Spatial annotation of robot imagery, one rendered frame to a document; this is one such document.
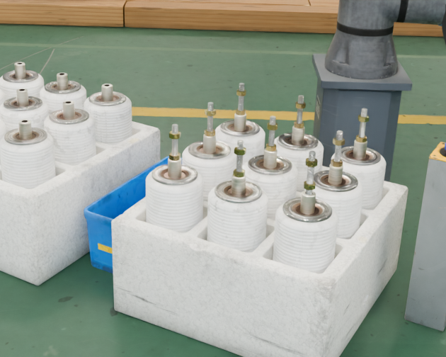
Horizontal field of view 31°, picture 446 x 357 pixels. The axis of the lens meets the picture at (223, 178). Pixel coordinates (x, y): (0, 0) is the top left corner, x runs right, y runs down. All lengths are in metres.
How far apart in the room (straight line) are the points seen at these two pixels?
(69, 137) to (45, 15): 1.63
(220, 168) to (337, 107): 0.39
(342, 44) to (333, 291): 0.65
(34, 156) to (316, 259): 0.54
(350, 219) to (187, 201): 0.27
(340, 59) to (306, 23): 1.40
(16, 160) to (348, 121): 0.68
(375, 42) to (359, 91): 0.10
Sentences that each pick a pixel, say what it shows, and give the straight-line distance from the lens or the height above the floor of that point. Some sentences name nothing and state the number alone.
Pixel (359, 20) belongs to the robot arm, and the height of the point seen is 0.41.
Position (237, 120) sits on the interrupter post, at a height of 0.27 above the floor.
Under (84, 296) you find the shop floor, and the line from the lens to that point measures 1.50.
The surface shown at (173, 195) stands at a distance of 1.31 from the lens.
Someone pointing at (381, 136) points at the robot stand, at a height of 0.18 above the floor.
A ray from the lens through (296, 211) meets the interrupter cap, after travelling 1.25.
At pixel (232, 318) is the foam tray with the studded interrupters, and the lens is 1.32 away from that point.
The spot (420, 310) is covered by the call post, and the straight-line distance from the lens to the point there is 1.46.
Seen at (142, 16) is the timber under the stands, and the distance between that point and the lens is 3.10.
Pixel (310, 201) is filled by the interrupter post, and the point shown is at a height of 0.27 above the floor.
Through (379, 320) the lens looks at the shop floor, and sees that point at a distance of 1.47.
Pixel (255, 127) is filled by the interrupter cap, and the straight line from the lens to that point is 1.54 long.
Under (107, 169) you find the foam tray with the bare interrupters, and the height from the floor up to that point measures 0.15.
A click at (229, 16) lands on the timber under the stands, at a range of 3.08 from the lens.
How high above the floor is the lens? 0.84
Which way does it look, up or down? 26 degrees down
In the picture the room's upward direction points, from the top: 2 degrees clockwise
